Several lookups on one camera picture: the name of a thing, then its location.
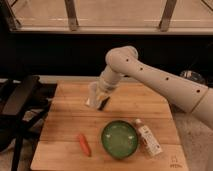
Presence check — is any white and black sponge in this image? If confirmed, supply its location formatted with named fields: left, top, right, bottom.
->
left=85, top=97, right=109, bottom=111

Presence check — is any black chair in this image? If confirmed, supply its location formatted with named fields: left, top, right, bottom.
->
left=0, top=75, right=56, bottom=171

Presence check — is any green ceramic bowl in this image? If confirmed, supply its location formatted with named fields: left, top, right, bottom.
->
left=101, top=120, right=138, bottom=160

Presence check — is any round metal lamp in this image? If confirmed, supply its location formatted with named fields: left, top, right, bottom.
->
left=180, top=70, right=206, bottom=85

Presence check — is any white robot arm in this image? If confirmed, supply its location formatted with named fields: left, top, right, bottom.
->
left=98, top=46, right=213, bottom=130

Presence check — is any white labelled bottle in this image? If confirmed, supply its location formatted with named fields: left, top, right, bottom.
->
left=134, top=119, right=163, bottom=157

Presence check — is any orange carrot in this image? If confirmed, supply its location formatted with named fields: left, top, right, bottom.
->
left=78, top=134, right=91, bottom=157

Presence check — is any translucent ceramic cup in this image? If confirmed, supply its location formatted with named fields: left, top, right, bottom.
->
left=88, top=82, right=104, bottom=109

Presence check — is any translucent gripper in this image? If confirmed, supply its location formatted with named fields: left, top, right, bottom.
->
left=96, top=81, right=115, bottom=100

